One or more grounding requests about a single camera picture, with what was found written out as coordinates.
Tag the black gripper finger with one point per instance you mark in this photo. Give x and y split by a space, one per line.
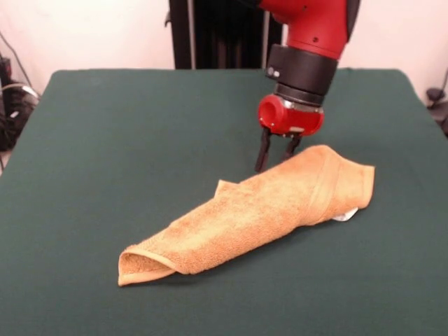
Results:
292 147
262 154

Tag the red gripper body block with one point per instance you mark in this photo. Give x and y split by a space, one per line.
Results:
297 120

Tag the orange terry towel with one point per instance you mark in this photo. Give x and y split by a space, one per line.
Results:
262 210

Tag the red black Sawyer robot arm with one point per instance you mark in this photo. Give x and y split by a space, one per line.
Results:
308 31

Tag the black power adapter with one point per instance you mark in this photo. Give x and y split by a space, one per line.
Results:
434 94

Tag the dark green table cloth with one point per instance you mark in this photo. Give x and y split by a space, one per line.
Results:
105 175

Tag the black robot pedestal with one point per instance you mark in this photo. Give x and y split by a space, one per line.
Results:
217 35

